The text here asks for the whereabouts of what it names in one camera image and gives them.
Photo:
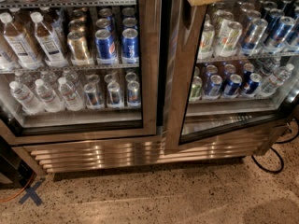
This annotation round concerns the glass fridge door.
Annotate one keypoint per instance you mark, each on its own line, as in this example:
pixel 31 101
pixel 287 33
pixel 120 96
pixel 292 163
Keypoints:
pixel 86 16
pixel 190 121

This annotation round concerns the stainless steel fridge base grille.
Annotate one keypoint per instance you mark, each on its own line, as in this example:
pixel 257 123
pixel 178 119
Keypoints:
pixel 95 155

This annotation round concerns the white 7up can right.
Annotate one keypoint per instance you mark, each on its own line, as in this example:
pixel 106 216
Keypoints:
pixel 227 43

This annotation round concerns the white 7up can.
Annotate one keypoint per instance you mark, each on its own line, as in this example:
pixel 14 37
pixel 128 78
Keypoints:
pixel 206 42
pixel 227 43

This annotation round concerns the white 7up can left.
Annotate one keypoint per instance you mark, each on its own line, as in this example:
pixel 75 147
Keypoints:
pixel 206 42

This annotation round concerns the silver blue energy can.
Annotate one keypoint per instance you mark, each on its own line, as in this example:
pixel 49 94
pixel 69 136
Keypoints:
pixel 253 35

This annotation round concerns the blue pepsi can right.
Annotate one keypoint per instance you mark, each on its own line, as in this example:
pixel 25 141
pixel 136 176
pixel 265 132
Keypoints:
pixel 129 46

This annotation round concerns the blue pepsi can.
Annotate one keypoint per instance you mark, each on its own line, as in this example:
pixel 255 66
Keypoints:
pixel 106 48
pixel 129 46

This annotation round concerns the silver blue can far right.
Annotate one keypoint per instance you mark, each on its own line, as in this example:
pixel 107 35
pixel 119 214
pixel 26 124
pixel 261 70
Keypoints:
pixel 279 34

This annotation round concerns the blue can lower left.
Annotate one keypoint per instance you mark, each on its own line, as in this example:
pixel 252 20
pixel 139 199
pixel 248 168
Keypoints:
pixel 213 87

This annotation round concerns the green soda can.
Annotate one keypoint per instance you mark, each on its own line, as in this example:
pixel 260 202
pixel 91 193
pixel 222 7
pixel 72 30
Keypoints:
pixel 196 87

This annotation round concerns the blue can lower middle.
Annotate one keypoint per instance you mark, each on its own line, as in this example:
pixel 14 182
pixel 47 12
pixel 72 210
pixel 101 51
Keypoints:
pixel 232 86

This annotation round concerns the blue pepsi can left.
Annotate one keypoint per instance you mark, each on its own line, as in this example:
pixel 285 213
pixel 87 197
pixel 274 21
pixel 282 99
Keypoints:
pixel 106 48

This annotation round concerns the blue can lower right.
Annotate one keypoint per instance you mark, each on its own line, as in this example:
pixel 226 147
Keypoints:
pixel 252 84

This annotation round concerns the water bottle right compartment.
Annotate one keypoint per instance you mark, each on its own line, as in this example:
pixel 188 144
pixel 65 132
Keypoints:
pixel 275 80

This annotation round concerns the red bull can right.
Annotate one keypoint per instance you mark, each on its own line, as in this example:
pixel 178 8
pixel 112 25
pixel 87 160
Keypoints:
pixel 133 93

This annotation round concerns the red bull can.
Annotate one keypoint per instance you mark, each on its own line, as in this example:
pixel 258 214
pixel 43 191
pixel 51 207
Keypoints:
pixel 94 96
pixel 114 95
pixel 133 93

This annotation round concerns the gold soda can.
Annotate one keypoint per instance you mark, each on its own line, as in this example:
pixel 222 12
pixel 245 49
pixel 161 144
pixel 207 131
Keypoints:
pixel 80 54

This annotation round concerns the red bull can middle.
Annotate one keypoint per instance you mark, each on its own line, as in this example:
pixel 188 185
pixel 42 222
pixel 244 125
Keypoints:
pixel 114 95

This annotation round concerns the red bull can left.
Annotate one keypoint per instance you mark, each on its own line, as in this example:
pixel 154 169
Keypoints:
pixel 94 96

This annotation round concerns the tea bottle white cap right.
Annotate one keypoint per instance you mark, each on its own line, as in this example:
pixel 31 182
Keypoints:
pixel 48 40

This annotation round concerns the tea bottle white cap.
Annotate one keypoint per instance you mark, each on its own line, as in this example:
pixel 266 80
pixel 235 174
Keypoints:
pixel 48 40
pixel 21 42

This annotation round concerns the water bottle right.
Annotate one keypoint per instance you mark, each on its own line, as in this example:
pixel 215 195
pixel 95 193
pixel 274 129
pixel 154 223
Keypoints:
pixel 71 93

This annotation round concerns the water bottle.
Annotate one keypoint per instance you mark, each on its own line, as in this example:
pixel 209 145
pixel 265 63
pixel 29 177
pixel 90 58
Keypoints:
pixel 71 93
pixel 25 97
pixel 48 96

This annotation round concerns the water bottle middle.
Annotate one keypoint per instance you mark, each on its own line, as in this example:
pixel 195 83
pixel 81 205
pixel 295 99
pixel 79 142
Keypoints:
pixel 48 96

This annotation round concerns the tea bottle white cap left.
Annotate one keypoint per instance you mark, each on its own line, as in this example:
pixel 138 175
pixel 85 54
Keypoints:
pixel 21 42

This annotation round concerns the water bottle left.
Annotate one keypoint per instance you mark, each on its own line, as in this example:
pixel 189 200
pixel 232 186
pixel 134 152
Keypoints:
pixel 25 97

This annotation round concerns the blue tape cross marker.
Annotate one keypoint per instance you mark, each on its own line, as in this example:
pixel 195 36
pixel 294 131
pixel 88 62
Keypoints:
pixel 30 193

